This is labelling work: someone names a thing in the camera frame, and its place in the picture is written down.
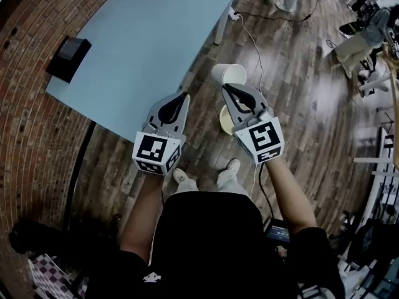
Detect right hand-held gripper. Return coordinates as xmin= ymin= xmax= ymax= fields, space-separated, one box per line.
xmin=221 ymin=83 xmax=286 ymax=166

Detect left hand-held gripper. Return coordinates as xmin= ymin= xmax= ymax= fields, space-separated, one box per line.
xmin=132 ymin=92 xmax=191 ymax=176

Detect person's right forearm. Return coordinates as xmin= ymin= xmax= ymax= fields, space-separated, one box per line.
xmin=264 ymin=158 xmax=319 ymax=238

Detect person's left forearm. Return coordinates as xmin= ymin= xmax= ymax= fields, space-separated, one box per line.
xmin=120 ymin=170 xmax=165 ymax=263

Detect person's left white shoe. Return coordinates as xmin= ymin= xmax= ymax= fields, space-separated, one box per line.
xmin=172 ymin=168 xmax=190 ymax=184

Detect person's white shoe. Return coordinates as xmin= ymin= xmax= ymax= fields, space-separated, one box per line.
xmin=172 ymin=168 xmax=190 ymax=184
xmin=224 ymin=158 xmax=241 ymax=174

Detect person's right white shoe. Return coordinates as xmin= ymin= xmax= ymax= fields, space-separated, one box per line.
xmin=224 ymin=158 xmax=241 ymax=174

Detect person's light grey trousers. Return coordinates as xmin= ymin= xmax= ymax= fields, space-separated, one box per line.
xmin=174 ymin=169 xmax=249 ymax=197

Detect white table leg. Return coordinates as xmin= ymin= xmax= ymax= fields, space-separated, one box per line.
xmin=214 ymin=0 xmax=235 ymax=46

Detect black box with screen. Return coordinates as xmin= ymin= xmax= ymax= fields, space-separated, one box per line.
xmin=46 ymin=36 xmax=93 ymax=84

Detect white chair base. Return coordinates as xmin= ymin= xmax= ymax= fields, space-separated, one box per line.
xmin=357 ymin=70 xmax=391 ymax=98

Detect black waist device with screen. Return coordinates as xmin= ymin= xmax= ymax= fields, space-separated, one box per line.
xmin=263 ymin=218 xmax=291 ymax=246

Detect person's black shirt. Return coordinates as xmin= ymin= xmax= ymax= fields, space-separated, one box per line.
xmin=87 ymin=191 xmax=344 ymax=299

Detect white metal shelf rack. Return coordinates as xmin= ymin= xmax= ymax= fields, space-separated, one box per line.
xmin=353 ymin=126 xmax=399 ymax=230

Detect black bag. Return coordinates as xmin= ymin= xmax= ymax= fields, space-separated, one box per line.
xmin=355 ymin=218 xmax=399 ymax=263

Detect checkered cloth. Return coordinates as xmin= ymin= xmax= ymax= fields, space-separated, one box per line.
xmin=30 ymin=253 xmax=89 ymax=299

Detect white floor cable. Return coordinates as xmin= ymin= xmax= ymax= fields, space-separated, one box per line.
xmin=238 ymin=13 xmax=265 ymax=199

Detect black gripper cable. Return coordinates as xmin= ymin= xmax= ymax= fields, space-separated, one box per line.
xmin=257 ymin=163 xmax=276 ymax=221

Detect black floor cable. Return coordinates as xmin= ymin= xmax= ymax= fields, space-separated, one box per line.
xmin=233 ymin=0 xmax=327 ymax=24

